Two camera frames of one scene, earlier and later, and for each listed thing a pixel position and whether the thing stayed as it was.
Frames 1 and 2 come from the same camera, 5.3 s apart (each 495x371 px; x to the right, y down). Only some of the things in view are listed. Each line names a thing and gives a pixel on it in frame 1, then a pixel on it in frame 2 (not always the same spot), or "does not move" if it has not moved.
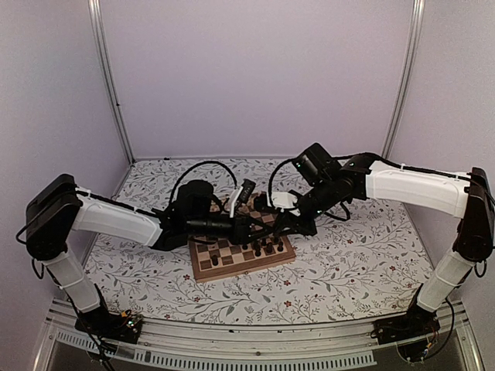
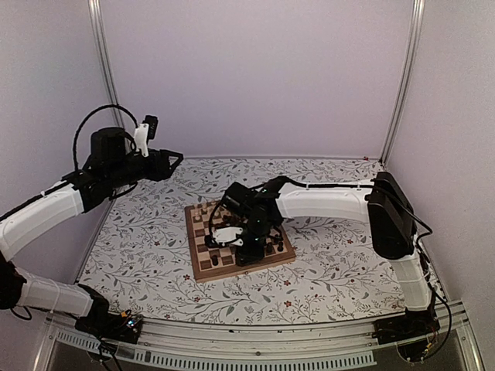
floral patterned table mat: x=367 y=269 does not move
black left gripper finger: x=258 y=229 -> x=166 y=168
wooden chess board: x=212 y=259 does not move
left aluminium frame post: x=105 y=52 does not move
